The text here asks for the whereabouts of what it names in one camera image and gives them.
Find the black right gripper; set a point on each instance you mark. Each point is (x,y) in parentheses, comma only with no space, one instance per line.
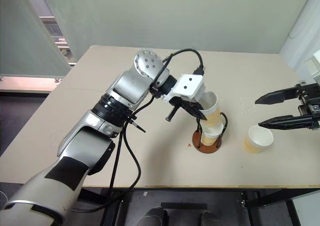
(310,103)

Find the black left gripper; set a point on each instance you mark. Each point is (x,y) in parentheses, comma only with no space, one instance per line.
(183,101)

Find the brown white paper cup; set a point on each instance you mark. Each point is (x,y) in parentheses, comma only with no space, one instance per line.
(210,137)
(212,113)
(258,140)

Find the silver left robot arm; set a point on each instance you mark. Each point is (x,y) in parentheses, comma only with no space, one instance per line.
(130,85)

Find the white box device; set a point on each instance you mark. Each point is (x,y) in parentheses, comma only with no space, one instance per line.
(313,65)

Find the white slanted panel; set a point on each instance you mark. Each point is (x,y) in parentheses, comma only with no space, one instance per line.
(307,18)

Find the dark rounded shape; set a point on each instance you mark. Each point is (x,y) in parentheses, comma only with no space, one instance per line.
(153,217)
(208,218)

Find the frosted glass partition panel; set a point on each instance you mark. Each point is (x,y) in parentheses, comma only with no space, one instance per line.
(25,35)

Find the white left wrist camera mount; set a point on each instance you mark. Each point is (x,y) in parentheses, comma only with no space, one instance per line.
(187,84)

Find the black metal table frame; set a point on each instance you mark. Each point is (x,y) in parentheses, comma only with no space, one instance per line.
(251,198)

